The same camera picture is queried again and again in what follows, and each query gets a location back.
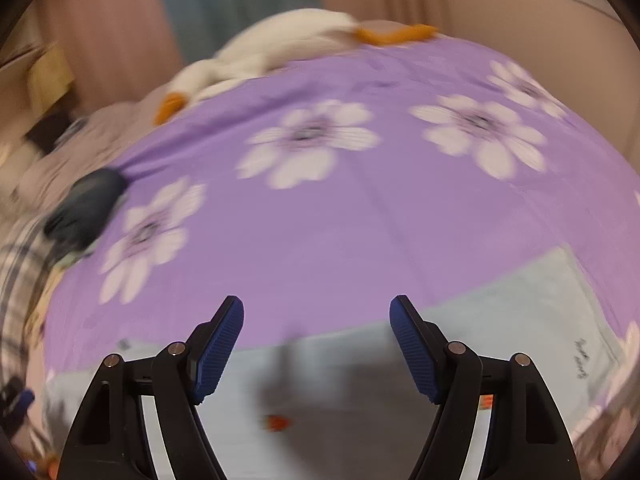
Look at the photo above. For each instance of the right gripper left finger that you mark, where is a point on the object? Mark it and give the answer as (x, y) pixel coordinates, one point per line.
(183, 374)

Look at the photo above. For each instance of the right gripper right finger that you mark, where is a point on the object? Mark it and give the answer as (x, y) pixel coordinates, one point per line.
(450, 374)

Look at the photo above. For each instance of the light blue denim pants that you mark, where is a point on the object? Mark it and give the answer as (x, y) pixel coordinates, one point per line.
(344, 406)

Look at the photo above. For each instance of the dark folded jeans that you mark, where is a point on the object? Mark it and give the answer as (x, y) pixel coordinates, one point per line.
(81, 217)

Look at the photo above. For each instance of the plaid cloth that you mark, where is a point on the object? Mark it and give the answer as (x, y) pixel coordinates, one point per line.
(27, 259)

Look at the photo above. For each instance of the purple floral bedsheet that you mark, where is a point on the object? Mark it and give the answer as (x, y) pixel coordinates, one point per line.
(320, 192)

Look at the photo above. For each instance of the pink grey blanket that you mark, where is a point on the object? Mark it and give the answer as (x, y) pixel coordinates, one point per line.
(108, 133)

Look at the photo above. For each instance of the white goose plush toy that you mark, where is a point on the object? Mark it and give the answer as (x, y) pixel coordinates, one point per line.
(275, 42)

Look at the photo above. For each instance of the pink curtain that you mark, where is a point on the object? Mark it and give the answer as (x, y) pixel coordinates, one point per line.
(118, 50)

